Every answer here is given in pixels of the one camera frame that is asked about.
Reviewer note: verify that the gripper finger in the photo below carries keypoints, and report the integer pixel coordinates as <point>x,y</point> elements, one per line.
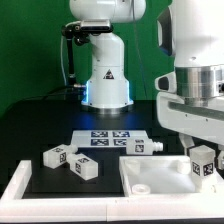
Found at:
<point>220,157</point>
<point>187,142</point>

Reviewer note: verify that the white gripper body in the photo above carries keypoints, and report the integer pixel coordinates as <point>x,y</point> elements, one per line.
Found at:
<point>205,123</point>

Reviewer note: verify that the white square tabletop part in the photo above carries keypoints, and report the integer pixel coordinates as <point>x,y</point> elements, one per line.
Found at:
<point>145,175</point>

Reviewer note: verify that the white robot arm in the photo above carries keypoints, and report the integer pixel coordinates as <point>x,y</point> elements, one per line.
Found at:
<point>191,97</point>

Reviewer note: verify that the white marker sheet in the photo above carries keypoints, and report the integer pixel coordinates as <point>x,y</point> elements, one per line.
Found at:
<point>104,138</point>

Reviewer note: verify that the white U-shaped fence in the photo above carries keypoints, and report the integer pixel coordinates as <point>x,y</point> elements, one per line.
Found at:
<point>14,208</point>

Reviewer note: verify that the black camera on stand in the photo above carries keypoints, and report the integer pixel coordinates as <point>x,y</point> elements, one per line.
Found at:
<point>78,33</point>

